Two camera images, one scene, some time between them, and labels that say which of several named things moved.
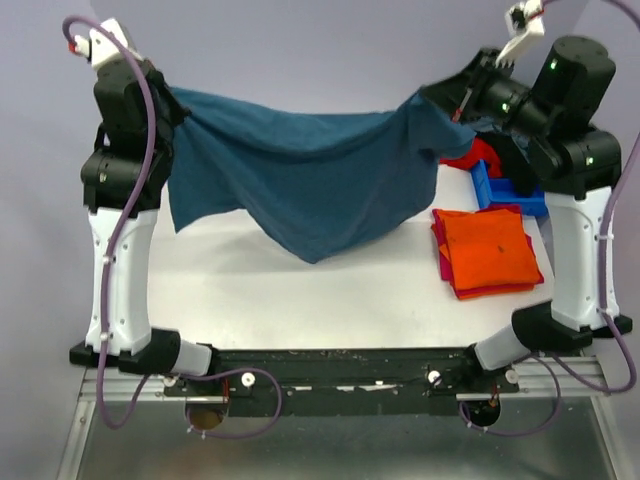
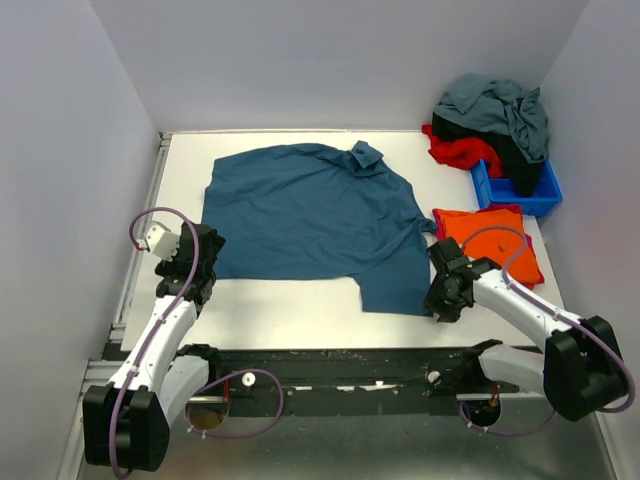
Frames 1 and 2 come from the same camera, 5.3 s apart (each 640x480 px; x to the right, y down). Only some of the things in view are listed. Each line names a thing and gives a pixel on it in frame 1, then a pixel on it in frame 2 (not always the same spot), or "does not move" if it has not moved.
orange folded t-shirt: (489, 253) does not move
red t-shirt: (481, 150) does not move
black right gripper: (460, 94) -> (450, 313)
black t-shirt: (515, 165) does not move
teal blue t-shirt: (326, 182) -> (314, 211)
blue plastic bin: (502, 191) does not move
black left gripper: (175, 111) -> (167, 267)
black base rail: (315, 382) does not move
